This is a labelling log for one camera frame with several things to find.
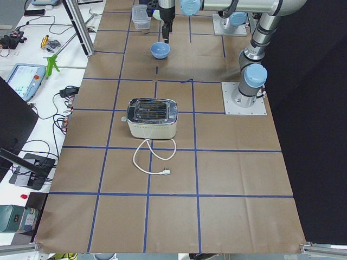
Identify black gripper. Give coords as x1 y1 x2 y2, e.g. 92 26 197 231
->
147 0 176 43

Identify blue bowl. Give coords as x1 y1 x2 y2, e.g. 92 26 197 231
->
150 42 171 60

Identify green bowl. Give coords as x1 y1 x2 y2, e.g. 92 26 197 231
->
152 10 162 21

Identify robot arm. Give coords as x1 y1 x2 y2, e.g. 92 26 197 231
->
220 11 247 30
146 0 306 108

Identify clear plastic food container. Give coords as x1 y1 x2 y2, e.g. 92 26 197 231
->
132 4 151 30

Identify cream chrome toaster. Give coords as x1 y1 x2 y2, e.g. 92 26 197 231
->
121 98 178 139

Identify black power adapter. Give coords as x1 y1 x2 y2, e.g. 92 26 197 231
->
59 86 80 98

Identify green clamp tool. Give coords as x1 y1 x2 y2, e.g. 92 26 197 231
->
46 54 60 77

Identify yellow tool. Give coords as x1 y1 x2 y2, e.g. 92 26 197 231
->
40 35 49 49

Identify black smartphone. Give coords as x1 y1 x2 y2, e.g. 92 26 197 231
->
24 9 46 17

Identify teach pendant tablet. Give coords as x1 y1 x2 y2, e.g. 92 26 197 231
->
6 63 46 101

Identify black monitor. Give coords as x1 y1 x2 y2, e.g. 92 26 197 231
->
0 76 39 183

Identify grey monitor stand base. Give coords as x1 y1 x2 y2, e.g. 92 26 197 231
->
7 153 55 190

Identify green metal box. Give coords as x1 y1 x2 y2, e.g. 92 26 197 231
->
1 205 39 233

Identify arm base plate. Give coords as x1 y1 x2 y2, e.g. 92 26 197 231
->
221 82 267 116
213 12 247 36

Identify aluminium frame post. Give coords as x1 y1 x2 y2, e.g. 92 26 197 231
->
61 0 94 56

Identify white toaster power cable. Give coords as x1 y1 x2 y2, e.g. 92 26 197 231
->
132 138 177 176

